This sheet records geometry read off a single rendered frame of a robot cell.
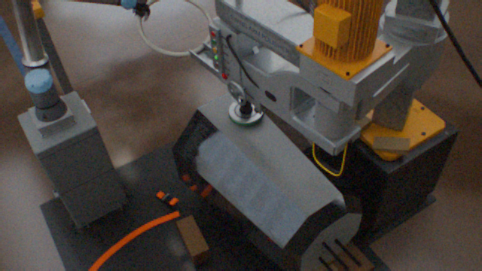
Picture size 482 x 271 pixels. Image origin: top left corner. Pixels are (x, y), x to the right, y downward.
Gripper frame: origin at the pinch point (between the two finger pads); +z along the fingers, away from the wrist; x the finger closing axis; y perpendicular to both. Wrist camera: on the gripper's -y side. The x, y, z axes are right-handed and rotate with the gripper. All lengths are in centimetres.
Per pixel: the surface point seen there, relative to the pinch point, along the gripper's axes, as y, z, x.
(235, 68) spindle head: 40, -46, 71
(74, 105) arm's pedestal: 64, 29, -17
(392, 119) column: 18, -29, 167
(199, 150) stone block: 64, 17, 69
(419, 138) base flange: 22, -28, 186
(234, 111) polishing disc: 39, -2, 79
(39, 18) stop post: 2, 49, -81
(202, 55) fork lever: 14.1, -6.8, 47.0
